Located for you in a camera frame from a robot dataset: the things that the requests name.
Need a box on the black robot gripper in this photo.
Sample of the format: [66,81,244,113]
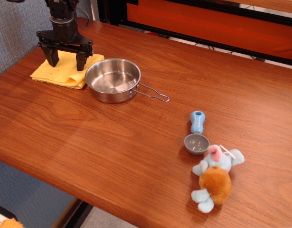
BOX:
[36,19,94,71]

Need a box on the yellow cloth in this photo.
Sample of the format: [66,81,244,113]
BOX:
[30,51,104,89]

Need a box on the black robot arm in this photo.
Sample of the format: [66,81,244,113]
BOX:
[36,0,94,71]

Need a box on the stainless steel pot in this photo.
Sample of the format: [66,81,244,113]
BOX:
[85,58,170,104]

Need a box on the black table leg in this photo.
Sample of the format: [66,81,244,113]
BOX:
[51,198,93,228]

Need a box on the orange object at corner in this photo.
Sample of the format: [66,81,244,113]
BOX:
[0,218,24,228]

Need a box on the blue and orange plush toy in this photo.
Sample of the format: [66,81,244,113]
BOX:
[191,145,245,213]

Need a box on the blue handled grey scoop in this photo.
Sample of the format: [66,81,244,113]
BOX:
[184,111,210,155]

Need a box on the black metal frame rail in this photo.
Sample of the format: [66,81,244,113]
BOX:
[97,0,292,65]

